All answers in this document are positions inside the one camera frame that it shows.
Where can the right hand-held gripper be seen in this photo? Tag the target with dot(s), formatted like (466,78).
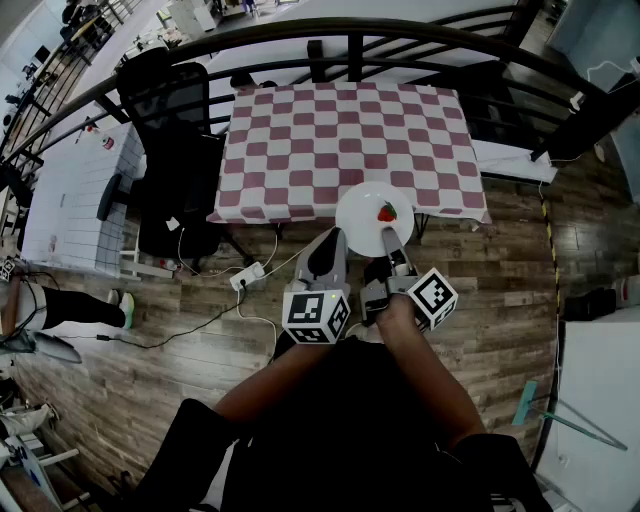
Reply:
(430,297)

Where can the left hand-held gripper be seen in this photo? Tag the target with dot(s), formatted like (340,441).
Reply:
(310,312)

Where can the white plate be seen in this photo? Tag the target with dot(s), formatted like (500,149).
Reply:
(360,215)

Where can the person's right forearm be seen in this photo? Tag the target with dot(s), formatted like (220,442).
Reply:
(430,370)

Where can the person's left forearm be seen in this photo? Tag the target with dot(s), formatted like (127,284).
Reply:
(270,385)

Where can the red strawberry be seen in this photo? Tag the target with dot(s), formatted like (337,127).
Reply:
(387,213)

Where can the white power strip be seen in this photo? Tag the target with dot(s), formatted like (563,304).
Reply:
(247,276)

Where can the checkered cloth table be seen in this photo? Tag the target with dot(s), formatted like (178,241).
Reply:
(345,135)

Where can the white flat board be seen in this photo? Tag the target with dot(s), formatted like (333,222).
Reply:
(515,162)

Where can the yellow black floor tape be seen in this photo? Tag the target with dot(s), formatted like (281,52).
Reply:
(550,235)

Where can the black office chair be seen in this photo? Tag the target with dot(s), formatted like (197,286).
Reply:
(175,165)

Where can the teal floor squeegee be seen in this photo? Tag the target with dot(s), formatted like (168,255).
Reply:
(525,400)

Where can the black bag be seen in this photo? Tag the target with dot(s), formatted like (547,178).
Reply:
(590,304)

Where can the person's black clothing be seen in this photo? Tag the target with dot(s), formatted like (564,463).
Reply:
(350,450)

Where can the black metal railing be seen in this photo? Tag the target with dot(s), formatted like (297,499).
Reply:
(300,37)

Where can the white side table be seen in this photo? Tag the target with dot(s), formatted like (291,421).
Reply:
(595,400)

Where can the red label bottle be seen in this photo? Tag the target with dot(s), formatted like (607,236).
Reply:
(106,143)

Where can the white tiled cabinet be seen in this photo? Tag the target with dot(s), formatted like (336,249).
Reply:
(75,200)

